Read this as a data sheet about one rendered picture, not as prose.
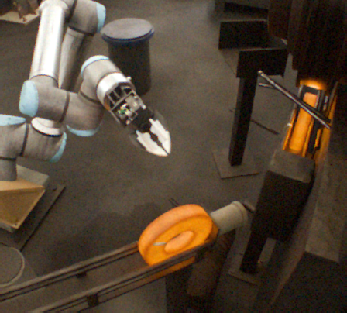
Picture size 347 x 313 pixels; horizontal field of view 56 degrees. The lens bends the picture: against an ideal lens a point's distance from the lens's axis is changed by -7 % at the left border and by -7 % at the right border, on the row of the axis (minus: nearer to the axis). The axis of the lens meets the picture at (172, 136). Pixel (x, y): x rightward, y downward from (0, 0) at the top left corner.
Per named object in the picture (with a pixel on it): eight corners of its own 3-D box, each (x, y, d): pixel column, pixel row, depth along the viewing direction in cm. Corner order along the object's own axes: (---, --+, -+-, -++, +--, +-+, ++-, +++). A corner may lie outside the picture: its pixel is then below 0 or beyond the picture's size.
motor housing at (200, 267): (221, 292, 130) (242, 217, 93) (197, 342, 115) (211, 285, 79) (190, 280, 134) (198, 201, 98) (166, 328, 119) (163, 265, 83)
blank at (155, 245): (185, 263, 77) (178, 252, 79) (225, 216, 72) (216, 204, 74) (132, 269, 66) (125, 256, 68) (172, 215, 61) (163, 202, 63)
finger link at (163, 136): (158, 144, 70) (136, 118, 76) (170, 156, 75) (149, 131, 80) (170, 133, 70) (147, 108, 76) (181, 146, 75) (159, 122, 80)
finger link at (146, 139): (146, 154, 70) (125, 128, 76) (159, 166, 75) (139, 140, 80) (158, 144, 70) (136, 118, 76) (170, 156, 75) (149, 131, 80)
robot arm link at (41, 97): (47, -21, 125) (24, 91, 81) (77, -10, 131) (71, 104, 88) (38, 4, 132) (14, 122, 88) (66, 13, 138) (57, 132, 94)
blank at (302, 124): (318, 90, 94) (307, 87, 95) (315, 104, 81) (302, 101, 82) (304, 139, 101) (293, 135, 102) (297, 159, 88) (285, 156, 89)
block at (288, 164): (293, 221, 89) (321, 159, 73) (286, 245, 84) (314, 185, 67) (256, 208, 92) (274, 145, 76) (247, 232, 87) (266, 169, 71)
